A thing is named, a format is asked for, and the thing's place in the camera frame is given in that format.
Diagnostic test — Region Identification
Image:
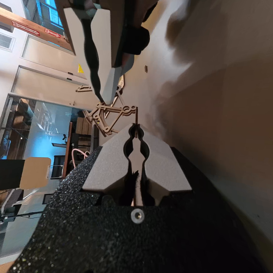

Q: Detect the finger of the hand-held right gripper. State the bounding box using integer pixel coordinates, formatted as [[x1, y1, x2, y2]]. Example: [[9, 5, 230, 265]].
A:
[[63, 8, 106, 102], [90, 9, 124, 105]]

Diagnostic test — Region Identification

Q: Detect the brown wooden frame post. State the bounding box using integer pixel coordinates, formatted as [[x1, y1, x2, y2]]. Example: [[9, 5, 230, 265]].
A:
[[62, 122, 72, 179]]

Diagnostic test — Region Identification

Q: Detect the wooden model frame assembly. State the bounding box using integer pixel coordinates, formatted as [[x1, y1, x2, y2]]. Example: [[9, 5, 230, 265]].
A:
[[75, 84, 138, 137]]

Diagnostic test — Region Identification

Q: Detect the pink cable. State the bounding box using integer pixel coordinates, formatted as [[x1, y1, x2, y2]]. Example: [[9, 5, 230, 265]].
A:
[[71, 148, 90, 169]]

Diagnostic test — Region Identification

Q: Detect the wooden beam with red stickers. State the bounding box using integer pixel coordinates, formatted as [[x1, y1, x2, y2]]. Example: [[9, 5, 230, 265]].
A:
[[0, 7, 73, 51]]

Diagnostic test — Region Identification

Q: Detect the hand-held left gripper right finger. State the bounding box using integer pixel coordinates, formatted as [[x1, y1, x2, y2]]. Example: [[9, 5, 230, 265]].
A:
[[137, 124, 192, 205]]

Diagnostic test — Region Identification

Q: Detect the person's right hand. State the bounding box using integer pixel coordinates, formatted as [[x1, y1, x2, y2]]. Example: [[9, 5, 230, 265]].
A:
[[126, 0, 159, 56]]

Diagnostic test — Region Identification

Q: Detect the large glass window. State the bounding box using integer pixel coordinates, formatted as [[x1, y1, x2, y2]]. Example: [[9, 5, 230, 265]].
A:
[[22, 0, 64, 28]]

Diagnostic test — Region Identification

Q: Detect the white wall vent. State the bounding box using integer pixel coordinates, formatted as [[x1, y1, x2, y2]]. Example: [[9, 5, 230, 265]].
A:
[[0, 32, 16, 51]]

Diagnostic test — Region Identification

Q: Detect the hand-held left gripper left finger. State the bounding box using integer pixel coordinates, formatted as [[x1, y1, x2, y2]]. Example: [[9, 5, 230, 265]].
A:
[[82, 124, 138, 205]]

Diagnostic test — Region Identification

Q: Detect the beige rounded panel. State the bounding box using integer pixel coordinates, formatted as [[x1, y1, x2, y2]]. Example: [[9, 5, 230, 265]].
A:
[[20, 157, 51, 190]]

